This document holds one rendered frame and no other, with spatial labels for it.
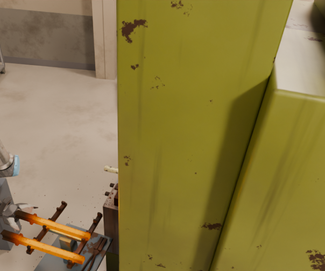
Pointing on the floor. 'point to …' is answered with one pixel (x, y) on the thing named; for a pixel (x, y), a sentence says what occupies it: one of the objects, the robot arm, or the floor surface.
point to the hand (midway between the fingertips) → (29, 217)
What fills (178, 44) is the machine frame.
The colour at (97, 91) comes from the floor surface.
